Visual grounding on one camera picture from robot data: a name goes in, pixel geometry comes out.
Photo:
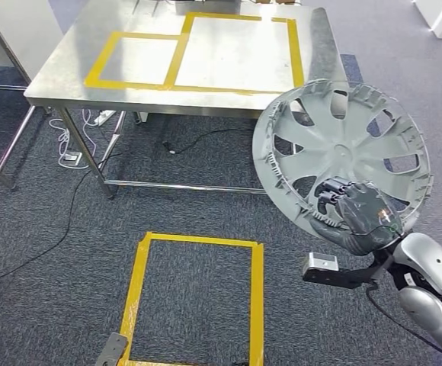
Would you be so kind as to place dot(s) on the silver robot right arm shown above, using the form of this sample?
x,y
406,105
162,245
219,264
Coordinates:
x,y
430,273

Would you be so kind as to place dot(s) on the white side desk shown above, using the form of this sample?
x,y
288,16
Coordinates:
x,y
26,35

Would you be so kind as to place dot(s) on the small yellow table tape square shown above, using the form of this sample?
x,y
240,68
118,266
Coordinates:
x,y
99,76

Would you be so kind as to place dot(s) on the steel workbench table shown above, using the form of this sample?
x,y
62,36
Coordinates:
x,y
72,65

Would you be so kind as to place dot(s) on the grey plastic wheel hubcap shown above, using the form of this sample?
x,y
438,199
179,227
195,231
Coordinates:
x,y
338,146

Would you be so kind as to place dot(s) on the yellow floor tape square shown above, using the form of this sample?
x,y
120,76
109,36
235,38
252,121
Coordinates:
x,y
257,303

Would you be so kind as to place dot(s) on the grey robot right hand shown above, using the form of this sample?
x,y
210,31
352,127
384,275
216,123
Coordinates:
x,y
362,212

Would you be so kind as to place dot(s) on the large yellow table tape square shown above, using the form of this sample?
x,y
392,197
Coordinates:
x,y
295,55

